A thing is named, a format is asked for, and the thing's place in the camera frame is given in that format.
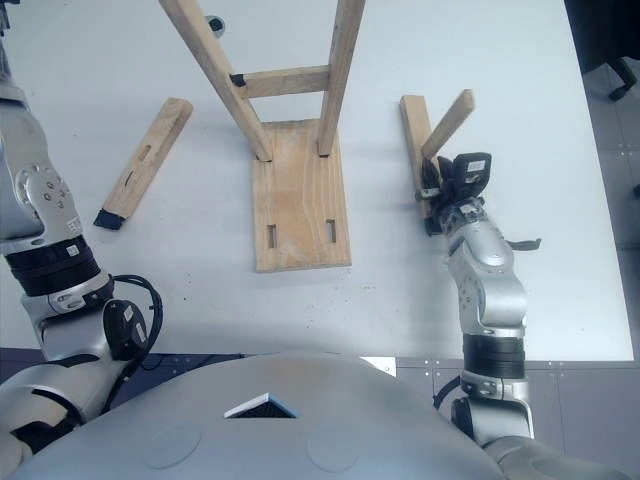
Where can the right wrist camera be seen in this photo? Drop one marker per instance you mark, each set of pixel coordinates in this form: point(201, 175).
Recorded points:
point(472, 170)

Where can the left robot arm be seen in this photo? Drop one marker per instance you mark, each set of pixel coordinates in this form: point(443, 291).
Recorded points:
point(37, 200)

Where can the robot body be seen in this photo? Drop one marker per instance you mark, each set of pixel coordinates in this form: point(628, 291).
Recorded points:
point(320, 415)

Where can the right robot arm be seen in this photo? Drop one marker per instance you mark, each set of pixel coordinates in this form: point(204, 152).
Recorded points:
point(492, 300)

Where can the wooden cross bar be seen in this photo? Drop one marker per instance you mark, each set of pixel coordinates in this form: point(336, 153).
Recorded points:
point(285, 82)
point(447, 125)

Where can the wooden leg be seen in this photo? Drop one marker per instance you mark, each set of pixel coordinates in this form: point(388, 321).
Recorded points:
point(337, 75)
point(220, 75)
point(416, 140)
point(145, 160)

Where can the black office chair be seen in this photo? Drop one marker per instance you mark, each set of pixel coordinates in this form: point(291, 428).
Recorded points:
point(622, 75)

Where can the wooden seat board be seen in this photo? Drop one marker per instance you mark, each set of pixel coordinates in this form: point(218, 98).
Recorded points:
point(300, 200)

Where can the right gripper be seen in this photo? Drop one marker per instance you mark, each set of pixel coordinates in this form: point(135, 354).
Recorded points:
point(450, 200)

